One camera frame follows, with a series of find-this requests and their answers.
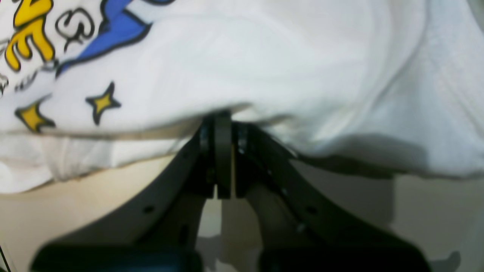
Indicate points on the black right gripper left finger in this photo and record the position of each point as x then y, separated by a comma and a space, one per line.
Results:
156, 230

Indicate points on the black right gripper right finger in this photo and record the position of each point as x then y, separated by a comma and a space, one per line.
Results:
302, 230

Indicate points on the white printed t-shirt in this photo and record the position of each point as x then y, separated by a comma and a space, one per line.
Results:
95, 84

